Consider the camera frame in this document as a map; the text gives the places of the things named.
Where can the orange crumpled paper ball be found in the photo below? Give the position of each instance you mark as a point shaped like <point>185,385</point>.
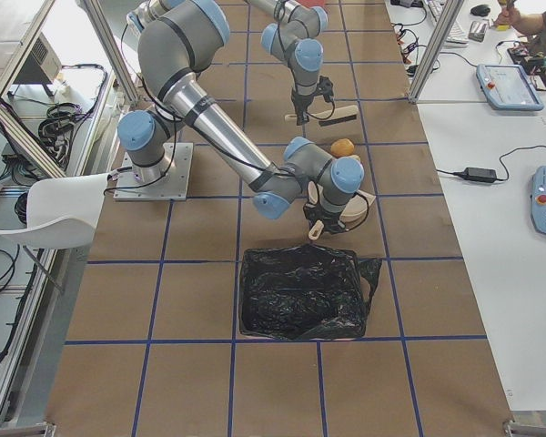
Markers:
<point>342,148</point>

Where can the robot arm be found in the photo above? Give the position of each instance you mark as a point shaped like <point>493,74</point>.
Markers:
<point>292,40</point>
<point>177,40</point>

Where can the upper blue teach pendant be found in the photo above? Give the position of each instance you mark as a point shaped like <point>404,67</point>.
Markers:
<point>506,87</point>

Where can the black power adapter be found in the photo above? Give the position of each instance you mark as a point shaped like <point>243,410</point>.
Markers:
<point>484,175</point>

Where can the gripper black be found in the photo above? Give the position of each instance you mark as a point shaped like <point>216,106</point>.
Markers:
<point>300,103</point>
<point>328,218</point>

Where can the white plastic chair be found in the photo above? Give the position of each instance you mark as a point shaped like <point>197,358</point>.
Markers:
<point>61,213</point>

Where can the black trash bag bin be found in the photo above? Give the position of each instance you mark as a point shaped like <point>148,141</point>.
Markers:
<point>307,292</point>

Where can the beige plastic dustpan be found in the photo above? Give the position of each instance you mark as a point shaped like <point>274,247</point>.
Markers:
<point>354,212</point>

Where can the aluminium frame post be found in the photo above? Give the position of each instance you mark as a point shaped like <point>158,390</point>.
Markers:
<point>442,21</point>

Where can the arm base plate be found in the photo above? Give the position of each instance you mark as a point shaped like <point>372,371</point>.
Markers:
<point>167,180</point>

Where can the beige brush black bristles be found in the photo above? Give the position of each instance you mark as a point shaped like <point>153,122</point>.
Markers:
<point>330,117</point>

